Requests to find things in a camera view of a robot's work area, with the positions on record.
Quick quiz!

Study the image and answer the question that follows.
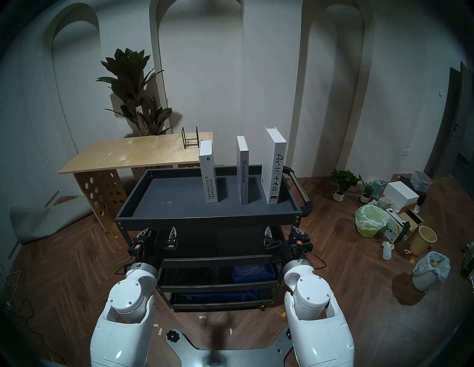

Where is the white Design Hotels yearbook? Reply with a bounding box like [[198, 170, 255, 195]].
[[198, 140, 219, 203]]

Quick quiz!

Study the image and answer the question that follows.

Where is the thin white Discontent book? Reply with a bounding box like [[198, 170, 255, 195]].
[[236, 135, 249, 205]]

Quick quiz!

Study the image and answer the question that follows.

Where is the green and white carton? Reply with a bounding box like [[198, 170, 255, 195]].
[[384, 208, 411, 243]]

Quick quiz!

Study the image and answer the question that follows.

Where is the dark door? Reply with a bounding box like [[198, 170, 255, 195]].
[[424, 61, 474, 180]]

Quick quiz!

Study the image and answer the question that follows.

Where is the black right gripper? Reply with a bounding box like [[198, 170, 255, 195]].
[[264, 226, 313, 261]]

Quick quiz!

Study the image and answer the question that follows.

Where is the beige plastic bucket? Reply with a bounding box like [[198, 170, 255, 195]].
[[409, 226, 437, 256]]

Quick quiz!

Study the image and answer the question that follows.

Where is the large white Arletta book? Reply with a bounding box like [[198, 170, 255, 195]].
[[261, 127, 287, 205]]

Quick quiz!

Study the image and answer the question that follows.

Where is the open brown cardboard box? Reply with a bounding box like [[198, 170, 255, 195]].
[[398, 211, 424, 232]]

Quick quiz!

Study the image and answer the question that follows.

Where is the black wire book stand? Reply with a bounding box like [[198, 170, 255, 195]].
[[181, 127, 200, 149]]

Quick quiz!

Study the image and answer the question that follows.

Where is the long blue plastic bin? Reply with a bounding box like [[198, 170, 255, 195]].
[[180, 290, 258, 304]]

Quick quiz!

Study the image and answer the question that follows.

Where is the white cardboard box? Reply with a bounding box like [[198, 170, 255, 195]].
[[383, 181, 420, 208]]

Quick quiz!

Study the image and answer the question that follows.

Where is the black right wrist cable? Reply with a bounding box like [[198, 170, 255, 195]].
[[302, 250, 327, 270]]

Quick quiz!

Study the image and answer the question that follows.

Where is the light wooden table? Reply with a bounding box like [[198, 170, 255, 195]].
[[59, 132, 214, 233]]

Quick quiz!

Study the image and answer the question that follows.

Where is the bin with green bag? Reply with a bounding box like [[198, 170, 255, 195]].
[[355, 205, 389, 238]]

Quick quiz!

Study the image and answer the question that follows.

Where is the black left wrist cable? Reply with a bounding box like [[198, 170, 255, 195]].
[[115, 255, 134, 276]]

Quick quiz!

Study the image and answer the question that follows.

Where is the tall dark-leaved potted plant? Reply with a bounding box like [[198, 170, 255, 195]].
[[96, 48, 173, 137]]

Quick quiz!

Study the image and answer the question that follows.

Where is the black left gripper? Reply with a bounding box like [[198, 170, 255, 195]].
[[128, 226, 178, 265]]

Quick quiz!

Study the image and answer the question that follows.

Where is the clear plastic storage container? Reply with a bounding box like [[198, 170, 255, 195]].
[[410, 171, 433, 192]]

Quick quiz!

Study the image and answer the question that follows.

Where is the small green plant white pot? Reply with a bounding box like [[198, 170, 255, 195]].
[[331, 169, 361, 202]]

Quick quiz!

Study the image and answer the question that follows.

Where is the tiny potted plant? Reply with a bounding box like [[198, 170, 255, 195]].
[[358, 175, 374, 203]]

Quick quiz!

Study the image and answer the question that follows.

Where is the black floor cable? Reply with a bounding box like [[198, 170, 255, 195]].
[[0, 270, 56, 365]]

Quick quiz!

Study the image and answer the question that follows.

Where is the black three-tier utility cart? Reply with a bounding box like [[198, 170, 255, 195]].
[[114, 165, 314, 312]]

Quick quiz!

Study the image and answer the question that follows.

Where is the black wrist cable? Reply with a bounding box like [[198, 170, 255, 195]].
[[302, 250, 327, 270], [115, 255, 134, 276]]

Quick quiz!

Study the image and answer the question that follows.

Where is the white bin with white bag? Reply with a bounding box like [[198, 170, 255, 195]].
[[412, 251, 451, 292]]

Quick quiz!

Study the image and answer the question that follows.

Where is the grey metal robot base plate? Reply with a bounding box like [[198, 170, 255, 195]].
[[166, 329, 293, 367]]

